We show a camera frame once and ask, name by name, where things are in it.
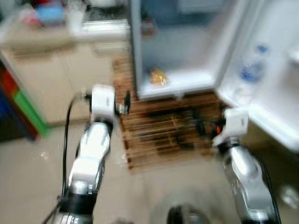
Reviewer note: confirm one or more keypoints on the yellow snack bag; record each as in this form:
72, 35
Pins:
158, 78

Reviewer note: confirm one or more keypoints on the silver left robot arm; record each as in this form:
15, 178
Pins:
91, 154

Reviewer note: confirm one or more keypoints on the white fridge door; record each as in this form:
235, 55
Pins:
275, 93

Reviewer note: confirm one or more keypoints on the wooden wine rack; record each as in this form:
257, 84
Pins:
159, 135

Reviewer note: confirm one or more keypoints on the beige kitchen cabinet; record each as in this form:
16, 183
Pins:
70, 79

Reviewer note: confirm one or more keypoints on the clear water bottle blue label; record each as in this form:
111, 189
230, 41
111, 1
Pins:
252, 72

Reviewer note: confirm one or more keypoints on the coloured storage bins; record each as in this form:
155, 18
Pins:
28, 109

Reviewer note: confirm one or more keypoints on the robot right leg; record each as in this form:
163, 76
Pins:
187, 217

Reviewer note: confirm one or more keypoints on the beige counter mat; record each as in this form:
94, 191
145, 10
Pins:
32, 39

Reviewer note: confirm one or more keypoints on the clear container blue lid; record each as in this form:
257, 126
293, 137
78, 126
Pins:
50, 14

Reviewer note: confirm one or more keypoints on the pink flat lid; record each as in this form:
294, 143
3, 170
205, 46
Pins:
29, 18

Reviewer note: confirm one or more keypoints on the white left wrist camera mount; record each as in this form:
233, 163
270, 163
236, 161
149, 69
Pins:
103, 100

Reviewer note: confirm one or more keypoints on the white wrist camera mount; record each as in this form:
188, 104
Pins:
236, 123
103, 100

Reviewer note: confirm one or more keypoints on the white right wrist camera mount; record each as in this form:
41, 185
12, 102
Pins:
236, 123

